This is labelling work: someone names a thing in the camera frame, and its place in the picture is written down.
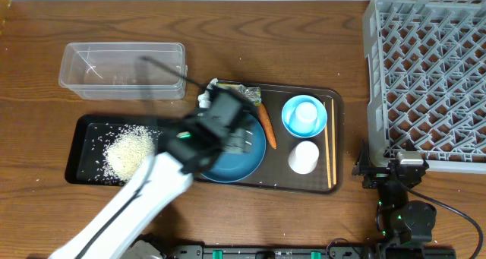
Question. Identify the black waste tray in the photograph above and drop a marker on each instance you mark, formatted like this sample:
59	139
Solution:
93	134

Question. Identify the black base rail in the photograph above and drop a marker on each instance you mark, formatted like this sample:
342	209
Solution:
334	251

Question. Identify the grey dishwasher rack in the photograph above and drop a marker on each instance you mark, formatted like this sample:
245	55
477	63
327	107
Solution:
426	62

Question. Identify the light blue cup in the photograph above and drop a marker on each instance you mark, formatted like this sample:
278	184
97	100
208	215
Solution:
306	112

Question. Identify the light blue bowl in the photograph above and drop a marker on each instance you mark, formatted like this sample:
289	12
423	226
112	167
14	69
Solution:
294	126

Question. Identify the orange carrot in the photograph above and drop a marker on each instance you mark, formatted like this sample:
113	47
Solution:
267	125

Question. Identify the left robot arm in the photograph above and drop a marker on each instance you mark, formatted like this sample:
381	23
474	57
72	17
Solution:
154	185

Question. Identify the left wooden chopstick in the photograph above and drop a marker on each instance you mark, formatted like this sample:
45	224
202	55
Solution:
328	147

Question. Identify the right wooden chopstick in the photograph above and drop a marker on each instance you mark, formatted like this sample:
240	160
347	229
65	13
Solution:
333	136

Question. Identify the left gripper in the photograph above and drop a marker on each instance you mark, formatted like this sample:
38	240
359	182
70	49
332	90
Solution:
243	140

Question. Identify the crumpled white napkin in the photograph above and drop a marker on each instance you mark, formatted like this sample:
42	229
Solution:
204	98

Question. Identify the crumpled foil snack wrapper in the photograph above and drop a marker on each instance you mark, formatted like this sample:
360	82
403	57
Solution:
253	94

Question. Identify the white cup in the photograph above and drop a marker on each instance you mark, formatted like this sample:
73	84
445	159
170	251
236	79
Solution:
303	158

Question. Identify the dark blue plate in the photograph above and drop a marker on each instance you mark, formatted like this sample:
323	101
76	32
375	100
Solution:
232	167

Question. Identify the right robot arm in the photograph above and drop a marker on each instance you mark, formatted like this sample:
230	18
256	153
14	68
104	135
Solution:
406	225

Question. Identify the brown serving tray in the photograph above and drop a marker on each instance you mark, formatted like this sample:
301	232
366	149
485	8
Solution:
274	171

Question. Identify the pile of rice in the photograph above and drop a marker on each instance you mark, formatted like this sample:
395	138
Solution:
124	148

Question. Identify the wooden chopstick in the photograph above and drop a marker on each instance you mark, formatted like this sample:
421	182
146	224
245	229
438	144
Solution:
333	136
328	147

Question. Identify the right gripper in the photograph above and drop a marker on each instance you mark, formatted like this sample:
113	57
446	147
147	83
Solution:
377	175

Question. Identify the clear plastic bin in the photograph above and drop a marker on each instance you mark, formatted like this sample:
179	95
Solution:
114	70

